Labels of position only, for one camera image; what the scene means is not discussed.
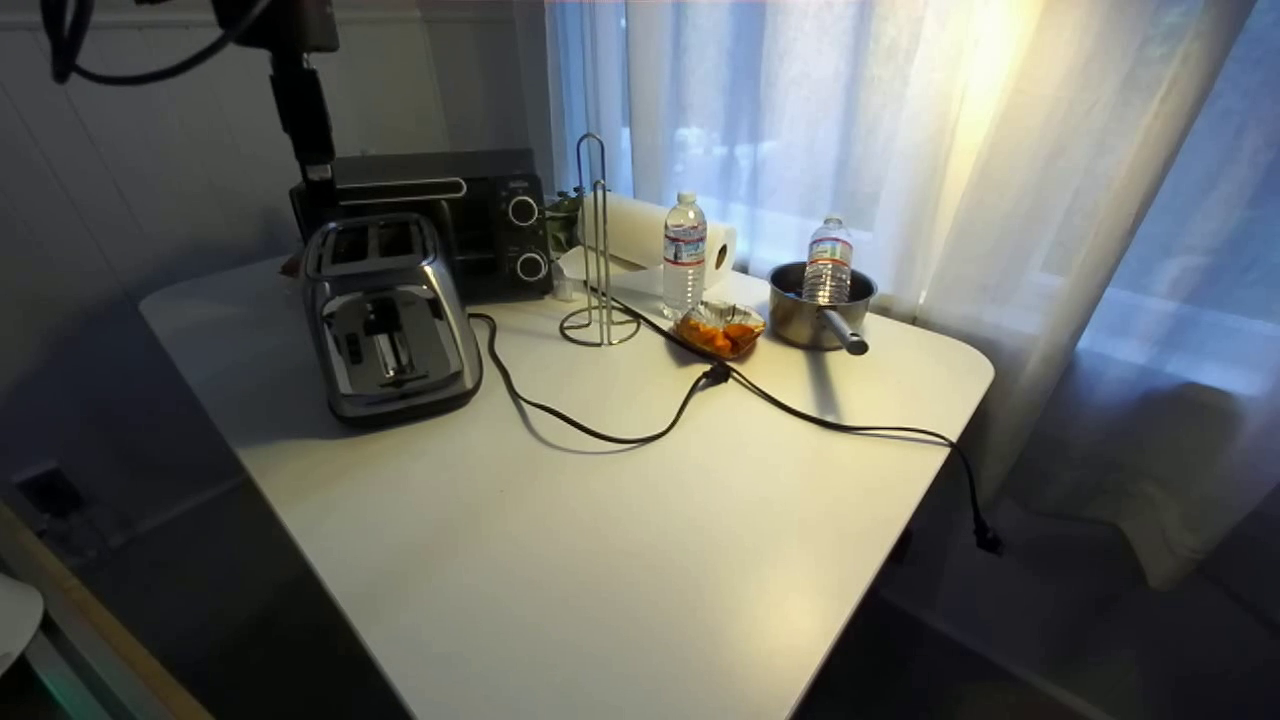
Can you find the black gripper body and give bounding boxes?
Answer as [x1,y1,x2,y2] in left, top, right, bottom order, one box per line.
[263,47,332,137]

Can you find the black toaster lever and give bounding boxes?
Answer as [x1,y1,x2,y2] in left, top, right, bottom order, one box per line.
[371,298,411,357]

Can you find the silver two-slot toaster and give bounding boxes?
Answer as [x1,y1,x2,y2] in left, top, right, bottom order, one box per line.
[292,213,489,433]

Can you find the black toaster oven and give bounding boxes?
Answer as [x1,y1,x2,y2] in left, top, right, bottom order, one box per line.
[289,147,555,308]

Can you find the small green plant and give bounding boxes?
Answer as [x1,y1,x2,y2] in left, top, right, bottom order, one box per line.
[541,188,587,257]

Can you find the white paper towel roll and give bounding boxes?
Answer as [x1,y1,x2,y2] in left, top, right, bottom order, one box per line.
[577,197,741,285]

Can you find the clear plastic water bottle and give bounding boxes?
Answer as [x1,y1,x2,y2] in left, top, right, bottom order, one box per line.
[800,213,856,308]
[661,192,711,323]

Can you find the clear bag of orange snacks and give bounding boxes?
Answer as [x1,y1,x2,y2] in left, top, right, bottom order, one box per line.
[667,300,767,366]

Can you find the steel saucepan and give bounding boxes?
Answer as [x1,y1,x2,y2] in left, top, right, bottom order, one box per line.
[762,257,878,360]

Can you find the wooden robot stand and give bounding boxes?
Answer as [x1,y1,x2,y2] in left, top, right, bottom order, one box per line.
[0,502,214,720]

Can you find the white sheer curtain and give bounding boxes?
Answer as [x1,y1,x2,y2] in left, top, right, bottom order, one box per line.
[535,0,1280,596]

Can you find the black toaster power cord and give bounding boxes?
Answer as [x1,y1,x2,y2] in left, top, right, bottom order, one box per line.
[463,308,737,451]

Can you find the wall power outlet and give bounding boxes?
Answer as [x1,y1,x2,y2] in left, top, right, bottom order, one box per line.
[7,455,96,535]

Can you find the long black power cord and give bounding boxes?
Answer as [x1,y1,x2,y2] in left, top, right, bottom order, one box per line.
[578,275,1010,555]

